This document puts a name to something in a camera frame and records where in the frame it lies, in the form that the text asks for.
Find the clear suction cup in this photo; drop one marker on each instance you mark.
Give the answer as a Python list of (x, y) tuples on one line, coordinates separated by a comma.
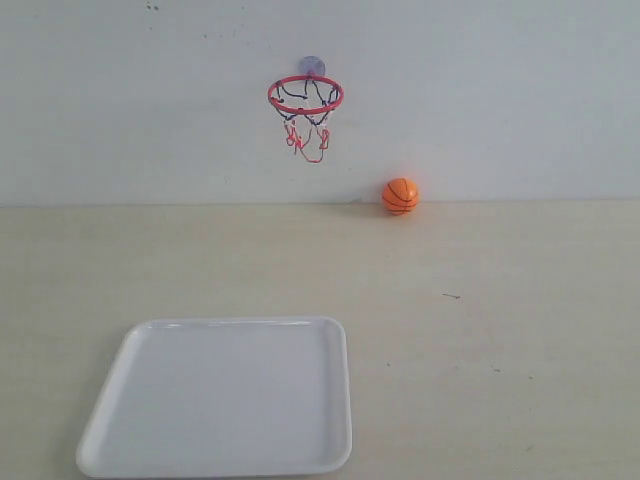
[(311, 66)]

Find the red mini basketball hoop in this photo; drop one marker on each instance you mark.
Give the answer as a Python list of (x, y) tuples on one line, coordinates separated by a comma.
[(306, 103)]

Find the white plastic tray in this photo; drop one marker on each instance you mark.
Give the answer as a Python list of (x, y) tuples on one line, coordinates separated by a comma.
[(222, 398)]

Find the small orange basketball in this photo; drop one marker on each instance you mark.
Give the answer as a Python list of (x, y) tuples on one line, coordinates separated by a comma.
[(400, 196)]

